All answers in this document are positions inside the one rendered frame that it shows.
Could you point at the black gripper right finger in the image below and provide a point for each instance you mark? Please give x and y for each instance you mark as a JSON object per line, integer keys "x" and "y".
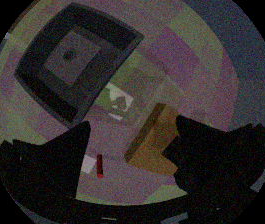
{"x": 208, "y": 148}

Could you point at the red peg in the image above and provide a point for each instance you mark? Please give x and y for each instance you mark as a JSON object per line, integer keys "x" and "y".
{"x": 99, "y": 167}

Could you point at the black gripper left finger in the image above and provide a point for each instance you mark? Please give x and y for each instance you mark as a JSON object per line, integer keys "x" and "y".
{"x": 60, "y": 158}

